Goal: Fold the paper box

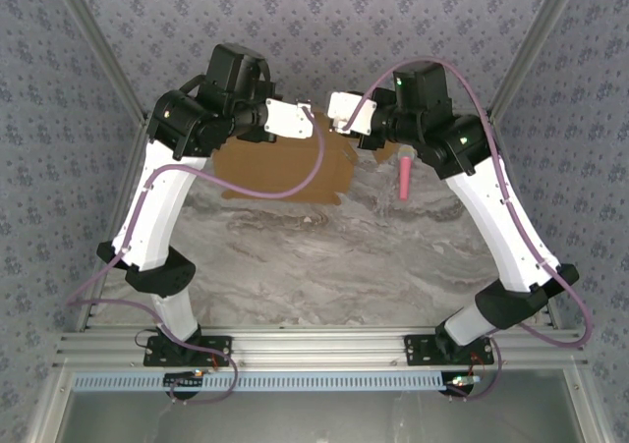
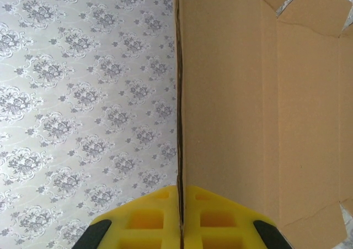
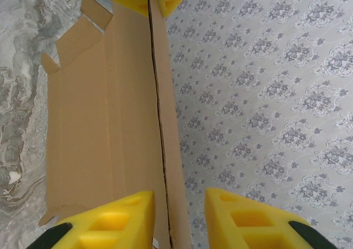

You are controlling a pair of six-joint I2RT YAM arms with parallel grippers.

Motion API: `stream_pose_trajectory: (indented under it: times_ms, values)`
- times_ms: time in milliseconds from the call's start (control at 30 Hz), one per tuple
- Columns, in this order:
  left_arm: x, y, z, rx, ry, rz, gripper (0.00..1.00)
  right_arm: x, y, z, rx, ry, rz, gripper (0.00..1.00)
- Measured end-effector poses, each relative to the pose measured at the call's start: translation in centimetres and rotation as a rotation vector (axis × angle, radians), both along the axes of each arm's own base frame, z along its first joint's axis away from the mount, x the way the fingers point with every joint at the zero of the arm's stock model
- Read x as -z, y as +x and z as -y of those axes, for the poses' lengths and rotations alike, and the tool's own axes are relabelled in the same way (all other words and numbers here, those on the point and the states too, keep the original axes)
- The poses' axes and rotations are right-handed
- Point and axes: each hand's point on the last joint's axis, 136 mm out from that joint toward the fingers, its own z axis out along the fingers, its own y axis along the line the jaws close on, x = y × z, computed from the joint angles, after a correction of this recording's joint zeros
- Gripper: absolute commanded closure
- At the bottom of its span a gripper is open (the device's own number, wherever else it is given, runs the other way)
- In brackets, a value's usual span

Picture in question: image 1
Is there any blue-grey slotted cable duct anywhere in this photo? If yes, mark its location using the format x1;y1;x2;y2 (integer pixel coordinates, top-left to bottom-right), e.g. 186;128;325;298
72;369;446;393

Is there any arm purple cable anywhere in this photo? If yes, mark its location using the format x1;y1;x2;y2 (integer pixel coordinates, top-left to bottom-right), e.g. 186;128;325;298
66;106;326;408
341;58;594;403

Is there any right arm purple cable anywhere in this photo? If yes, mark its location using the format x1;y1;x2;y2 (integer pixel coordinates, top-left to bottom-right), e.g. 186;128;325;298
341;58;594;403

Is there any aluminium frame post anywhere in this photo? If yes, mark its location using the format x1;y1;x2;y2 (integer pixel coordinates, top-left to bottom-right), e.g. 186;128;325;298
485;0;589;120
51;0;150;126

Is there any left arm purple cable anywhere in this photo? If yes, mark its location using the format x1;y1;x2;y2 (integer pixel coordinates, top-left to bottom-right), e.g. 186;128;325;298
66;106;326;408

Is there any small black controller board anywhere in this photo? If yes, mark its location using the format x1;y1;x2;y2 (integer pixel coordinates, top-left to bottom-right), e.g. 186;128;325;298
162;370;205;405
438;372;484;401

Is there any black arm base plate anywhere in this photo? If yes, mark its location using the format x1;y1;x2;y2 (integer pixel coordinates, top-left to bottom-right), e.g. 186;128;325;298
402;333;495;367
142;334;234;368

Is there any grey metal lower panel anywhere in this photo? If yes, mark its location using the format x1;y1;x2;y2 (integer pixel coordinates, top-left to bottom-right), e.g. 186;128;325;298
27;367;610;443

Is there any aluminium mounting rail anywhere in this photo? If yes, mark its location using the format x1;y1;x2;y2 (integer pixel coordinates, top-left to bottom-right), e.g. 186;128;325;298
52;328;589;370

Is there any brown cardboard paper box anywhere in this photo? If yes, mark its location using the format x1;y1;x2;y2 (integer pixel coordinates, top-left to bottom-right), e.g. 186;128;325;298
213;111;397;206

